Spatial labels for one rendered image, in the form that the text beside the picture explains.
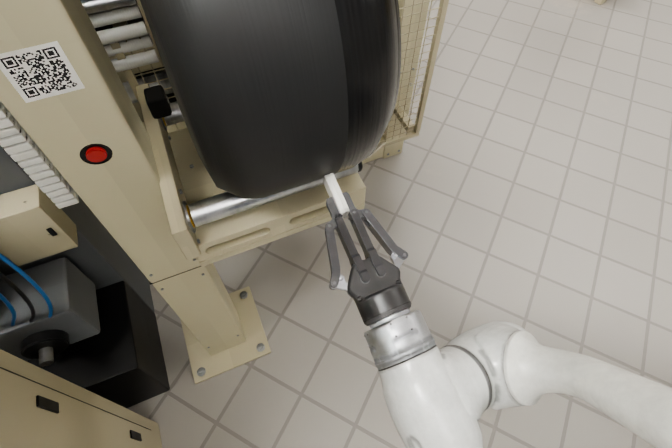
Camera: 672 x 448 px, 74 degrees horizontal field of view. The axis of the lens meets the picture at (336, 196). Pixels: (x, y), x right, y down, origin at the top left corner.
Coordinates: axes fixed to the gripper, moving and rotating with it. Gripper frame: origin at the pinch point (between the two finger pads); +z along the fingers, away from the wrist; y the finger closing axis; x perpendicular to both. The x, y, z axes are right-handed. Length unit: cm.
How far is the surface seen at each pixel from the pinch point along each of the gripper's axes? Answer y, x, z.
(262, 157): 10.1, -14.2, 3.4
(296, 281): 3, 107, 8
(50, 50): 30.0, -17.9, 24.4
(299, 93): 4.2, -21.5, 6.1
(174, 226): 25.8, 8.6, 7.4
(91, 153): 33.0, -0.8, 19.6
